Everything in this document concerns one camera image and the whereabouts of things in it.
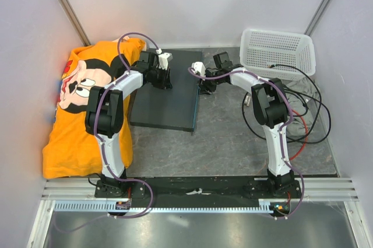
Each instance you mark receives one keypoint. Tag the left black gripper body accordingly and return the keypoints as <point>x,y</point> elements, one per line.
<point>159,77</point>

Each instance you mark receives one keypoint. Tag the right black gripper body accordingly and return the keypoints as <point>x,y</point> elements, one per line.
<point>210,83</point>

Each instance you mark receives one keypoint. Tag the dark blue network switch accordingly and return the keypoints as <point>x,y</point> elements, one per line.
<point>171,109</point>

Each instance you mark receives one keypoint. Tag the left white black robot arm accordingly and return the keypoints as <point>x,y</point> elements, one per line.
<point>105,109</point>

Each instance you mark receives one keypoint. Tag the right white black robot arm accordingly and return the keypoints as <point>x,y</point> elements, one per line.
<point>270,106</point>

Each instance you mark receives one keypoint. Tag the white plastic basket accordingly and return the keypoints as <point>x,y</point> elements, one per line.
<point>273,54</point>

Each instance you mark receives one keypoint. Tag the grey cloth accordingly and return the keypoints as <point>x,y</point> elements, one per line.
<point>300,100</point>

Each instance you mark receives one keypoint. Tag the orange mickey mouse cloth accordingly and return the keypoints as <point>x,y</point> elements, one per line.
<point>71,151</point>

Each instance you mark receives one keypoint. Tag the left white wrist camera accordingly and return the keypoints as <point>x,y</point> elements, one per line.
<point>164,59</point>

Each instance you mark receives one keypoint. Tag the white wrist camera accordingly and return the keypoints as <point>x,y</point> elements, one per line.
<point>198,68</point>
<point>164,59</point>

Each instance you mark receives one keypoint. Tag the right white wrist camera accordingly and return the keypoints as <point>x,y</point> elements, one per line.
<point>198,68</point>

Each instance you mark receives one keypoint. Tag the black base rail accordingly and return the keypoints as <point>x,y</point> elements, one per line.
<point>230,191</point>

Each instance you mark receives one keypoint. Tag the white slotted cable duct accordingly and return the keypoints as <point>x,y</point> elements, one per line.
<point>124,207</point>

